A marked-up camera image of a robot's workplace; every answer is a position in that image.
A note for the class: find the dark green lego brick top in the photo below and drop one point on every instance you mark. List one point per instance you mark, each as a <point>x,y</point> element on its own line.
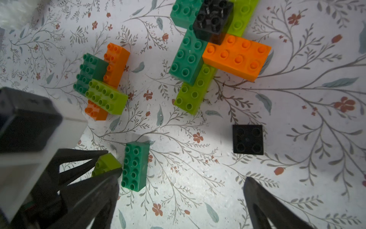
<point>188,60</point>

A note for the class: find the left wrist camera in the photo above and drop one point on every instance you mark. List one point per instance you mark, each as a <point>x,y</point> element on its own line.
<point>33,128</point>

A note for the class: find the lime lego brick bottom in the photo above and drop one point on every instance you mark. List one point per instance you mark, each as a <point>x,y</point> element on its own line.
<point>105,163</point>

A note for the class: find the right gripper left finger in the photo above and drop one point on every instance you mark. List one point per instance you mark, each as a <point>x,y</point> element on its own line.
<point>91,200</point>

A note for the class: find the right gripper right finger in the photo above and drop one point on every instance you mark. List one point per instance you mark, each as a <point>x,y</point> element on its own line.
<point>263,207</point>

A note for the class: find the white plush bunny pink shirt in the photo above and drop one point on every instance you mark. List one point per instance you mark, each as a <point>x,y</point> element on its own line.
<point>16,14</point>

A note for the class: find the black small lego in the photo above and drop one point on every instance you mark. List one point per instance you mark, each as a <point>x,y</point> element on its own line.
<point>213,20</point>
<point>248,139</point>

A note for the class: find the lime lego brick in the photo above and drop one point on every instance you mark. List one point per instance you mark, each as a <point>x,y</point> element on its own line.
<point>105,163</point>
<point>190,97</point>
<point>106,97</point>
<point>242,14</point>

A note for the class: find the orange lego brick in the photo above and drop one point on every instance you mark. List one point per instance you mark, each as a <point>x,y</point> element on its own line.
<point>237,56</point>
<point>116,57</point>
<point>95,112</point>

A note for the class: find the dark green lego brick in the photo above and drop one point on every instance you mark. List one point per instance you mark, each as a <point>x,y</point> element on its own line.
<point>188,60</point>
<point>135,166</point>
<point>184,12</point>
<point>91,68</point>

